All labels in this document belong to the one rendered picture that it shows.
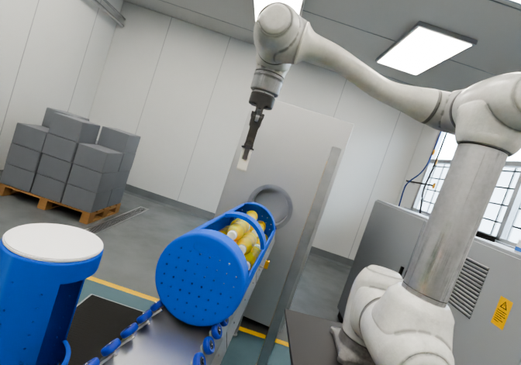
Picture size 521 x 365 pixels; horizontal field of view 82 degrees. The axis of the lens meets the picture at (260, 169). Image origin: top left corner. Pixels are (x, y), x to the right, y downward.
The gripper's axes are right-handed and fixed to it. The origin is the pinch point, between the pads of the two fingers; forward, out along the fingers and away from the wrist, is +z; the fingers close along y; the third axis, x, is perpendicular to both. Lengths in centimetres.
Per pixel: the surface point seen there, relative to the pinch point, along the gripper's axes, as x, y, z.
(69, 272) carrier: 40, 0, 47
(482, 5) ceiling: -167, 175, -188
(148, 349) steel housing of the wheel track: 10, -13, 55
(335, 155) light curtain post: -54, 91, -16
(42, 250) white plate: 49, 0, 43
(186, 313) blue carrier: 3.3, -1.5, 49.7
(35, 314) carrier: 45, -3, 60
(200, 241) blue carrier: 5.5, -1.0, 27.4
